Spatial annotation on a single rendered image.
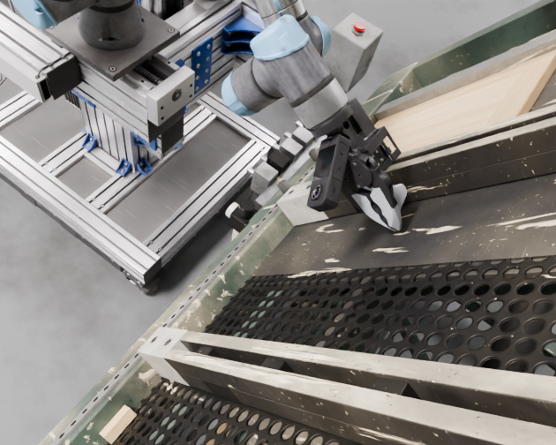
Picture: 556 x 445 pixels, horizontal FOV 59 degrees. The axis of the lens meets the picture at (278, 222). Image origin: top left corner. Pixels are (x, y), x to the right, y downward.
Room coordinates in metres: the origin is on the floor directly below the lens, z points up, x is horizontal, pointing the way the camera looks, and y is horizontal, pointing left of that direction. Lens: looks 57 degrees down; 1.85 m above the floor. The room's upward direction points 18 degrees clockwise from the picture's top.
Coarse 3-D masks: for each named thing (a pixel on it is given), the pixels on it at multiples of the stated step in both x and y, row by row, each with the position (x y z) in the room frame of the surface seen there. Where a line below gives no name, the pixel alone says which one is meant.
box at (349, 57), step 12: (348, 24) 1.34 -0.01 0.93; (336, 36) 1.29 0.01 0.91; (348, 36) 1.29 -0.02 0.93; (372, 36) 1.32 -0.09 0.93; (336, 48) 1.29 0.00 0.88; (348, 48) 1.27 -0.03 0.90; (360, 48) 1.26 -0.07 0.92; (372, 48) 1.32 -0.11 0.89; (324, 60) 1.30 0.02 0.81; (336, 60) 1.28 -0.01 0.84; (348, 60) 1.27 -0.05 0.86; (360, 60) 1.26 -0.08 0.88; (336, 72) 1.28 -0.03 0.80; (348, 72) 1.26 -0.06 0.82; (360, 72) 1.30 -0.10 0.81; (348, 84) 1.26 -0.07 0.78
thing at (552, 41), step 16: (528, 48) 0.97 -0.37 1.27; (544, 48) 0.95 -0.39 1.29; (480, 64) 1.01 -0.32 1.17; (496, 64) 0.97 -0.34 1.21; (512, 64) 0.96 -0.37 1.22; (448, 80) 1.01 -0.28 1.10; (464, 80) 0.98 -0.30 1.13; (416, 96) 1.01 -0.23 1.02; (432, 96) 1.00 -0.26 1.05; (384, 112) 1.03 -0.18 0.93
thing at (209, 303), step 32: (384, 96) 1.12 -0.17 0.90; (288, 224) 0.62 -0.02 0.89; (224, 256) 0.51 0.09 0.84; (256, 256) 0.51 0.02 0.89; (192, 288) 0.41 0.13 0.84; (224, 288) 0.41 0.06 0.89; (160, 320) 0.33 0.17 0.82; (192, 320) 0.33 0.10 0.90; (128, 352) 0.24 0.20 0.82; (96, 384) 0.17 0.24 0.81; (128, 384) 0.17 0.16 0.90; (96, 416) 0.11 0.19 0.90
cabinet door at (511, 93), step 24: (504, 72) 0.94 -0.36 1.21; (528, 72) 0.88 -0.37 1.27; (552, 72) 0.87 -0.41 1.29; (456, 96) 0.93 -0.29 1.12; (480, 96) 0.88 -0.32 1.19; (504, 96) 0.82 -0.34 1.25; (528, 96) 0.77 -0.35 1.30; (384, 120) 1.01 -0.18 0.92; (408, 120) 0.93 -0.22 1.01; (432, 120) 0.86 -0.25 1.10; (456, 120) 0.80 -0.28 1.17; (480, 120) 0.75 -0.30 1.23; (408, 144) 0.78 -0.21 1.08
